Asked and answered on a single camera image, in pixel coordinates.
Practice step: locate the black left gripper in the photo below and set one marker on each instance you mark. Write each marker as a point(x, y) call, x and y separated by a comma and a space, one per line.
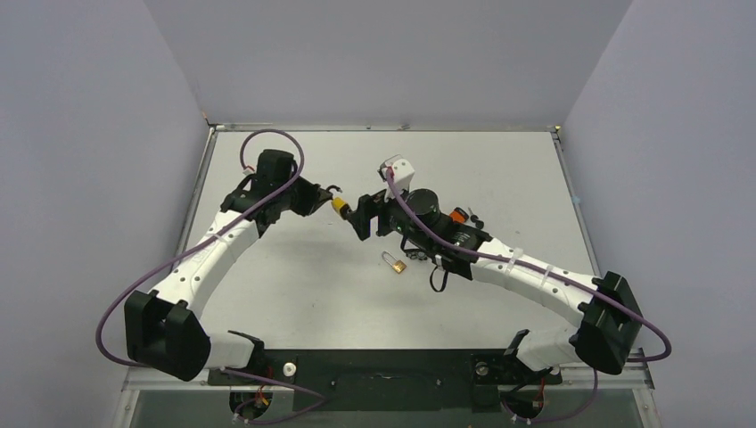
point(314, 199)

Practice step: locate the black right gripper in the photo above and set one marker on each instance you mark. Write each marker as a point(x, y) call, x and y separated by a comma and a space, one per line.
point(366, 212)

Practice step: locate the yellow padlock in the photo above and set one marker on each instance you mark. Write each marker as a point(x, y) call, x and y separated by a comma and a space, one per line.
point(341, 207)

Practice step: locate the brass padlock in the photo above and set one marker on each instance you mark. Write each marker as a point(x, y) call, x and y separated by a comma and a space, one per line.
point(397, 265)

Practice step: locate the orange padlock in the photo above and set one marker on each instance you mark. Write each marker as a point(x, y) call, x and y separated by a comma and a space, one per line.
point(459, 215)

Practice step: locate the black keys of orange padlock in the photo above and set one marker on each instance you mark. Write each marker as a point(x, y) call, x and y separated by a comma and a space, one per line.
point(475, 219)

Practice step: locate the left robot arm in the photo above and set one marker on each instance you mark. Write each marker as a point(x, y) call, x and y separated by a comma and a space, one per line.
point(163, 325)

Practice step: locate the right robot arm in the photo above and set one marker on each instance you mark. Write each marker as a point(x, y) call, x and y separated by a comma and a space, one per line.
point(602, 312)

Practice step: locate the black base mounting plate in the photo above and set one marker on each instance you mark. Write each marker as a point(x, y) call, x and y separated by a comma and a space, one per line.
point(403, 380)

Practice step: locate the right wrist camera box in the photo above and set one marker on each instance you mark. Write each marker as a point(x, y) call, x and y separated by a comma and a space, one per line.
point(397, 172)

